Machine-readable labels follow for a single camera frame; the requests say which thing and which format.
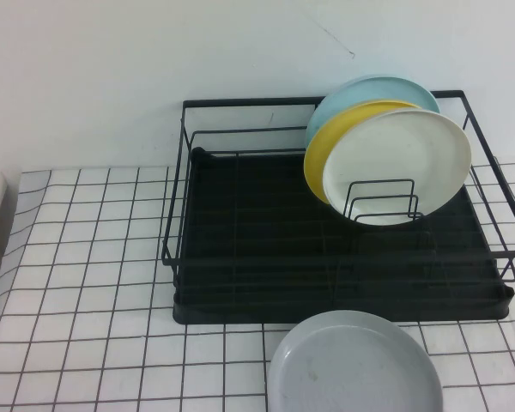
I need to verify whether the black plastic drip tray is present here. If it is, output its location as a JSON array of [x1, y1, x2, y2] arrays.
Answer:
[[171, 145, 515, 325]]

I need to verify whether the yellow plate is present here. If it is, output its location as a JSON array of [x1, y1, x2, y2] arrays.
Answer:
[[303, 99, 422, 206]]

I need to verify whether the light blue plate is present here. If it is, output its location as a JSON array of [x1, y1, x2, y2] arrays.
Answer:
[[304, 75, 442, 151]]

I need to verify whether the black wire dish rack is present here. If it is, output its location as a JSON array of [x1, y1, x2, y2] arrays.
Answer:
[[161, 88, 515, 301]]

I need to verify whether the white plate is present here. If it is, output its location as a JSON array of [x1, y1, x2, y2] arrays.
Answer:
[[322, 107, 473, 227]]

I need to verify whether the grey plate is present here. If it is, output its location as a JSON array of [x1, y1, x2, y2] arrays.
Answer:
[[266, 309, 445, 412]]

